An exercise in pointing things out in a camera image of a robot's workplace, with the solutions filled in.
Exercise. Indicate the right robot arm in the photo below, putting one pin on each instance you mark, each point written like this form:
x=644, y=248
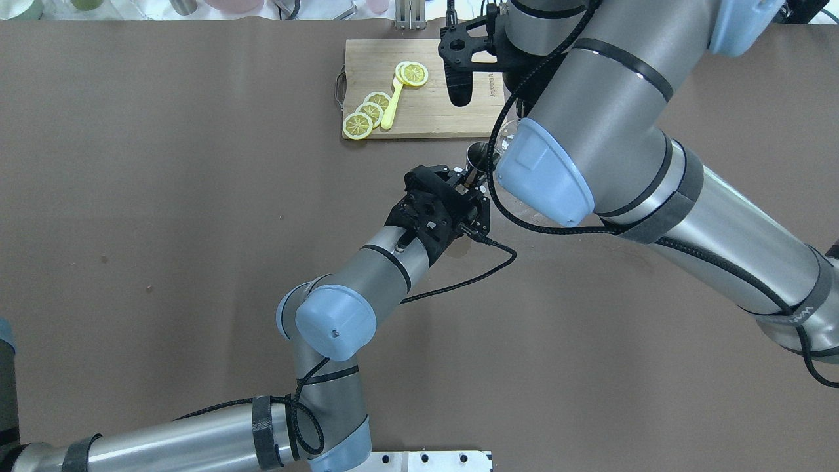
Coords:
x=590, y=145

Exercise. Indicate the steel double jigger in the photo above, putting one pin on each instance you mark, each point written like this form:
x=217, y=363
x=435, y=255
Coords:
x=478, y=161

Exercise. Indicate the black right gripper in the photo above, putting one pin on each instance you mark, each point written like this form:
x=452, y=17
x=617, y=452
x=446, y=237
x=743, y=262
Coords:
x=522, y=70

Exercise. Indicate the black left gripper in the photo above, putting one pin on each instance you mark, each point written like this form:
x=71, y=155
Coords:
x=438, y=244

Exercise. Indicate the lemon slice on stick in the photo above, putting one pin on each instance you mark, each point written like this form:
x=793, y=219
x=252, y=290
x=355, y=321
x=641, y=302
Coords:
x=413, y=74

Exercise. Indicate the yellow plastic stick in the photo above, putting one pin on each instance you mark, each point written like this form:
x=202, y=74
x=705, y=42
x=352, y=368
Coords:
x=388, y=117

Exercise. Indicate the clear glass measuring cup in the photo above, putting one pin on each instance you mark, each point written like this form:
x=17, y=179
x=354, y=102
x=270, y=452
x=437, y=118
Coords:
x=504, y=139

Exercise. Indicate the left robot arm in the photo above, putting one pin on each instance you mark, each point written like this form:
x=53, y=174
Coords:
x=308, y=407

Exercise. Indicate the wooden cutting board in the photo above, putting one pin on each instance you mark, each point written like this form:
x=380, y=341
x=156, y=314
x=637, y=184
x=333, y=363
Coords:
x=424, y=112

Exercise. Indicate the aluminium frame post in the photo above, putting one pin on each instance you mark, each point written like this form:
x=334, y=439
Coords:
x=410, y=15

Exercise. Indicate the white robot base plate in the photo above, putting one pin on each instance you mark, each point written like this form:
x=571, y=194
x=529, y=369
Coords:
x=428, y=460

